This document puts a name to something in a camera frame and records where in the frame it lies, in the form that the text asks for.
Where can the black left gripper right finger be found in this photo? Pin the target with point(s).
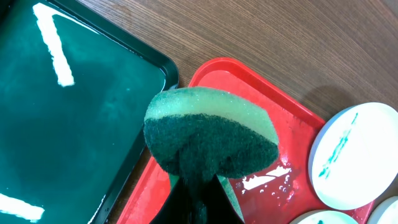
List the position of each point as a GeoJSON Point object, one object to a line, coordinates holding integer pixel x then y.
{"type": "Point", "coordinates": [219, 209]}

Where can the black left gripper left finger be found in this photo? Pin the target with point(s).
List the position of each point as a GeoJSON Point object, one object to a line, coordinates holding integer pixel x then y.
{"type": "Point", "coordinates": [180, 207]}

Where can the green yellow scrub sponge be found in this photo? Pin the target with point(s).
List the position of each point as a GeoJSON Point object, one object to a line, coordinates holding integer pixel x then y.
{"type": "Point", "coordinates": [196, 133]}

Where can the white plate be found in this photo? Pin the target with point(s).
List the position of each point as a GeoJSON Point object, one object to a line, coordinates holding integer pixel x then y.
{"type": "Point", "coordinates": [385, 213]}
{"type": "Point", "coordinates": [353, 159]}
{"type": "Point", "coordinates": [324, 217]}

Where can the red plastic tray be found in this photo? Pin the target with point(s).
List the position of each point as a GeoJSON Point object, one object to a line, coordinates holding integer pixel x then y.
{"type": "Point", "coordinates": [282, 192]}

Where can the black basin with green water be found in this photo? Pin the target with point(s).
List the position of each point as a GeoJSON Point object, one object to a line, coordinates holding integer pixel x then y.
{"type": "Point", "coordinates": [74, 93]}

